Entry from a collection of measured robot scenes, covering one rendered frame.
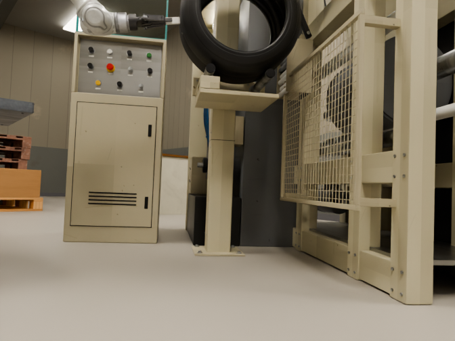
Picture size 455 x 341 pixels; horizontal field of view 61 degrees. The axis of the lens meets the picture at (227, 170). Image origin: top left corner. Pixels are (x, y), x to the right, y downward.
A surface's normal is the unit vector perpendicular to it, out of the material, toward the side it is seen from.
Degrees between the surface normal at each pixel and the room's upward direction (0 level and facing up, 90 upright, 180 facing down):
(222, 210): 90
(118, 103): 90
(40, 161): 90
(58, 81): 90
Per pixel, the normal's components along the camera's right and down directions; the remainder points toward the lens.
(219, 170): 0.15, -0.04
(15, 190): 0.79, 0.00
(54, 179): 0.62, -0.01
